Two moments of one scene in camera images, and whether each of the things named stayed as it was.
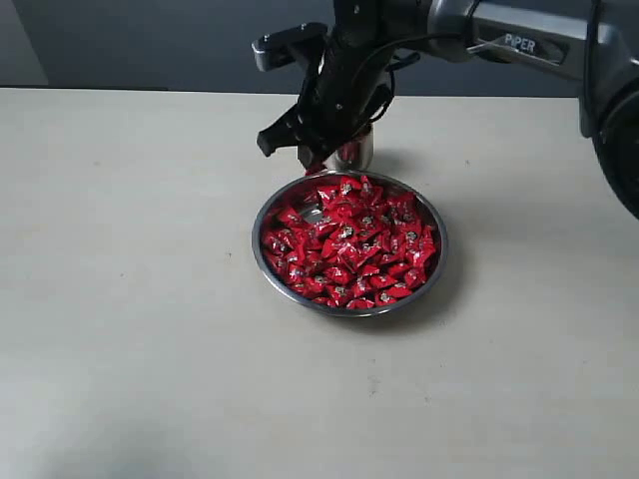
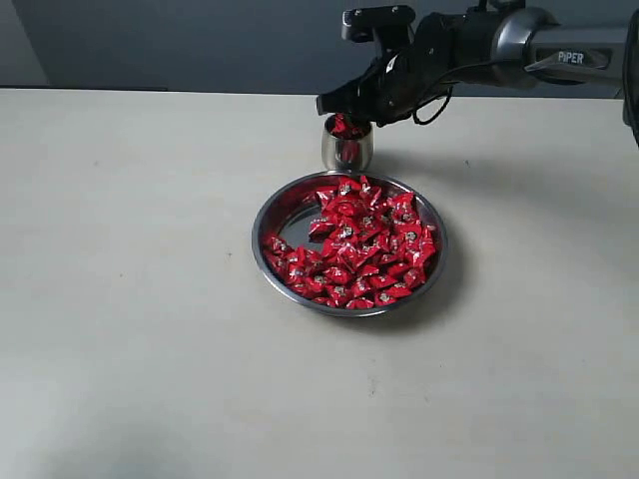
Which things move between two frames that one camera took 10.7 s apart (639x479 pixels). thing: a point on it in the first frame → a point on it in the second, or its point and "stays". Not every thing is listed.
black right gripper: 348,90 → 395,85
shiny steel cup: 355,155 stays
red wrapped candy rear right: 400,209 stays
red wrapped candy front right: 388,296 stays
